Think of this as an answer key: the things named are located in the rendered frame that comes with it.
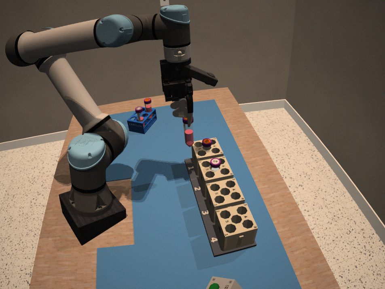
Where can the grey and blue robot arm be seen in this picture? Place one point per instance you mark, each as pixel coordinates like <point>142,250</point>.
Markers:
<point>103,138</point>

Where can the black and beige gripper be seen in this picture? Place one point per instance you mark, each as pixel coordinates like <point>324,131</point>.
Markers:
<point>178,88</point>

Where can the dark blue tube rack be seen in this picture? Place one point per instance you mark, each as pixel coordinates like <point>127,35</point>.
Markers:
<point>136,126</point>

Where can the beige control box with green button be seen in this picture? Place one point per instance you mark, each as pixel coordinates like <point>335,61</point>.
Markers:
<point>223,283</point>

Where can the blue bench mat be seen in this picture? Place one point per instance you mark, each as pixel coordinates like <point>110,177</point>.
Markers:
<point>171,248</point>

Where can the clear graduated tube with yellow liquid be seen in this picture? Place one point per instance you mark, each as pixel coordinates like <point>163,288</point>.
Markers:
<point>206,143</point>

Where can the tan bucket adapter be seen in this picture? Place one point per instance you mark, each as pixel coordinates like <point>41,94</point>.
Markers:
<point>198,153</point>
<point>206,175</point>
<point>223,194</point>
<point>235,226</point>

